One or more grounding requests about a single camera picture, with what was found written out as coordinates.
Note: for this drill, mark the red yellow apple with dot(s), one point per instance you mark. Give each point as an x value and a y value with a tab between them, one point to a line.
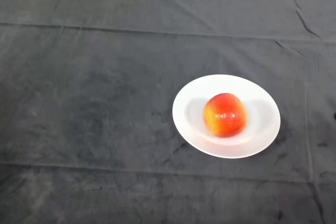
225	115

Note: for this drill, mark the black cloth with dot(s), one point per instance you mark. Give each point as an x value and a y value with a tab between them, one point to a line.
105	77

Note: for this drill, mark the white round plate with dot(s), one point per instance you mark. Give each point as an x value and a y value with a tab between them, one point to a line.
189	119

